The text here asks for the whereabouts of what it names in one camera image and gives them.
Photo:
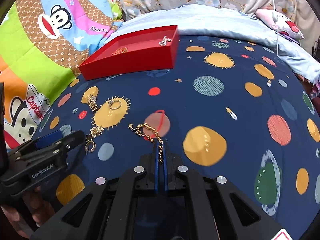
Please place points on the colourful monkey cartoon quilt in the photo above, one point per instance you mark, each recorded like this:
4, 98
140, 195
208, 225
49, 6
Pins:
43, 43

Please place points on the light blue quilt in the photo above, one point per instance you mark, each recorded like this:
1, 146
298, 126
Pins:
203, 20

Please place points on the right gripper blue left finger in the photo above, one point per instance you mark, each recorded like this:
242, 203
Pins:
156, 152

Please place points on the person left hand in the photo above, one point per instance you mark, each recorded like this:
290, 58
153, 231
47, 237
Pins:
32, 206

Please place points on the red jewelry tray box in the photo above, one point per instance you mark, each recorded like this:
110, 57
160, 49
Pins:
139, 51

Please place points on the gold hoop earring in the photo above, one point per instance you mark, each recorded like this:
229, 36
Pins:
90, 146

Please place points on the navy planet print bedsheet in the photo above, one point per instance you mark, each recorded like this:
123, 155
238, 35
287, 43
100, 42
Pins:
228, 107

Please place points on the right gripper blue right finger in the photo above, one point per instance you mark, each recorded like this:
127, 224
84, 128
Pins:
165, 168

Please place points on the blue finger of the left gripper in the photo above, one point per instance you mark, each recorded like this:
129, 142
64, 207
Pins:
47, 140

